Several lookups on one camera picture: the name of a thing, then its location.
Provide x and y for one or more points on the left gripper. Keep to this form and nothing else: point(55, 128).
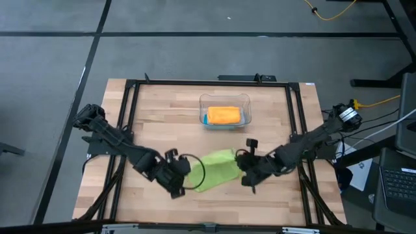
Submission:
point(169, 177)

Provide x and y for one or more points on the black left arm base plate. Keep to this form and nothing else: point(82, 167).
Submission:
point(97, 150)

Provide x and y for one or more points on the blue microfiber towel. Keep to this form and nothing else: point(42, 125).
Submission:
point(205, 119)

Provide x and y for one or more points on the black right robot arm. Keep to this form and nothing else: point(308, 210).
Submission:
point(312, 143)

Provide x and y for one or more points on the black desk frame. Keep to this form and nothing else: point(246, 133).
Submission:
point(370, 83)

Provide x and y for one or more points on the grey panel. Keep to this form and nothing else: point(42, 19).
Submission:
point(408, 113)

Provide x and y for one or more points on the white paper sheet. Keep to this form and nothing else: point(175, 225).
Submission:
point(362, 174)

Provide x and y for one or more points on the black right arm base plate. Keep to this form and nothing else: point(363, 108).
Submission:
point(325, 153)

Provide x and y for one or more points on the grey laptop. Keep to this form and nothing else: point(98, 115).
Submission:
point(401, 187)

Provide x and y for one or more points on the green microfiber towel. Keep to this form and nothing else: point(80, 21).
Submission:
point(214, 169)

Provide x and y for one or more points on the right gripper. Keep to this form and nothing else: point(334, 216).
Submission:
point(256, 165)

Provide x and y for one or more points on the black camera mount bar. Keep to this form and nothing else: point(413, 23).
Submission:
point(240, 78)

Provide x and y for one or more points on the dark grey stand foot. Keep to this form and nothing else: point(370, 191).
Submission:
point(9, 149)

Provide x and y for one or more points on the silver metal bracket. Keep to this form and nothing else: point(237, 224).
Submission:
point(120, 229)
point(300, 230)

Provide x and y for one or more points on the dark blue object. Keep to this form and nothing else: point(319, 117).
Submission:
point(344, 178)

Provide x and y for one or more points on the black diagonal leg bar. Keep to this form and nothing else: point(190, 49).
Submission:
point(364, 153)

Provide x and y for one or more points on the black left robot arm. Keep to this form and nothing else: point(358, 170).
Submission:
point(117, 143)

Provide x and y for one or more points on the orange microfiber towel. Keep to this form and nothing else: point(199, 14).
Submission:
point(224, 115)

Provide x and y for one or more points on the black aluminium table frame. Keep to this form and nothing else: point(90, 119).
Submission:
point(211, 83)

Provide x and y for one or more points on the black front rail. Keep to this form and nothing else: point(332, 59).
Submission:
point(39, 229)

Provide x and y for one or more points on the clear plastic bin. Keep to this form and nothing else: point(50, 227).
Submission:
point(224, 99)

